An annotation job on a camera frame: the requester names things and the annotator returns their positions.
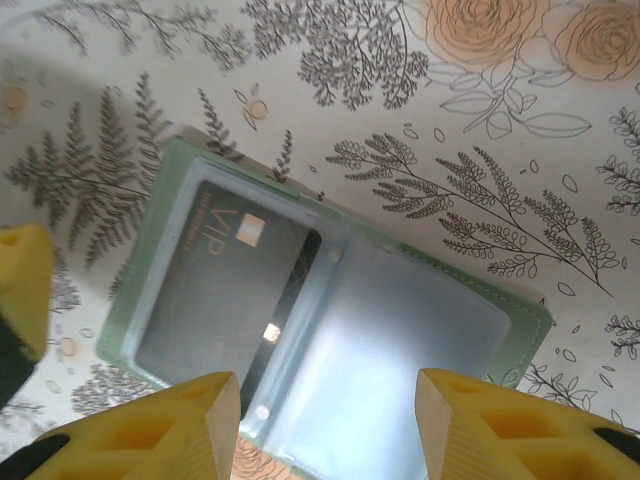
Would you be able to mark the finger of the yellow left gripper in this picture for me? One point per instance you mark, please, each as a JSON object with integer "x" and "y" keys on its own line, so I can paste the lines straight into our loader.
{"x": 25, "y": 280}

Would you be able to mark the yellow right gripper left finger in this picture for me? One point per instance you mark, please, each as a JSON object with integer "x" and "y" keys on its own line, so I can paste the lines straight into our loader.
{"x": 150, "y": 440}

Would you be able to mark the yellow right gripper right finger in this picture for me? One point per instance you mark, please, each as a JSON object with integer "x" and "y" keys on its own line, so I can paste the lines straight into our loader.
{"x": 510, "y": 440}

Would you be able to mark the black VIP credit card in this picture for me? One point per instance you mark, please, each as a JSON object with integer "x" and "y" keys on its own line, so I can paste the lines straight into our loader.
{"x": 274, "y": 334}
{"x": 200, "y": 290}

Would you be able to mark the sage green card holder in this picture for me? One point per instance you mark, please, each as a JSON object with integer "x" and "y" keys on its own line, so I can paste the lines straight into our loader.
{"x": 400, "y": 325}

